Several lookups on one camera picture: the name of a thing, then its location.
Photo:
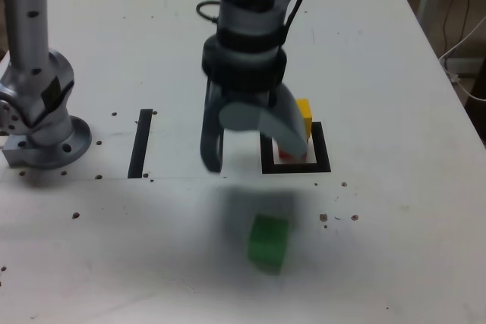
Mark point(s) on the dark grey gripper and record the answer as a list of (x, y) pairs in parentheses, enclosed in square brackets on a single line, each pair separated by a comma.
[(248, 97)]

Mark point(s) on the yellow cube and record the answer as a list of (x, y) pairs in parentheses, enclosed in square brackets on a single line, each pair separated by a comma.
[(305, 115)]

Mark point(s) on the black tape square outline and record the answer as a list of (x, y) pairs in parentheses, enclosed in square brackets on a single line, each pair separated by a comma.
[(296, 168)]

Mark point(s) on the beige box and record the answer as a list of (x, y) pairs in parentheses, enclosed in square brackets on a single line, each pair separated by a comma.
[(469, 67)]

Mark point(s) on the red cube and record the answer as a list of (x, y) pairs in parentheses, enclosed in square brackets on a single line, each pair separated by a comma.
[(284, 154)]

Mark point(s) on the green cube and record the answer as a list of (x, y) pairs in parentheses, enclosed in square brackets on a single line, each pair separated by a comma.
[(267, 244)]

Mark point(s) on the black tape strip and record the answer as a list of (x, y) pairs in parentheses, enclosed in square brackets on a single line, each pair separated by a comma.
[(139, 145)]

